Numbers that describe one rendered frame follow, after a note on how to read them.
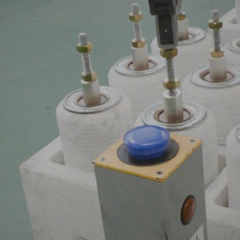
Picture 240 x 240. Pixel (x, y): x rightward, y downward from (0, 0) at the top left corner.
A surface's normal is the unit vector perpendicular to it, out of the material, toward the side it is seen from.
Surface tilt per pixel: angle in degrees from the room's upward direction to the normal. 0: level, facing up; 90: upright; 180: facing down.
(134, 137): 0
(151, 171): 0
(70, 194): 90
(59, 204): 90
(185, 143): 0
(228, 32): 90
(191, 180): 90
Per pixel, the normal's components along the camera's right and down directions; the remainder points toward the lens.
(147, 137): -0.11, -0.88
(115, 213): -0.55, 0.44
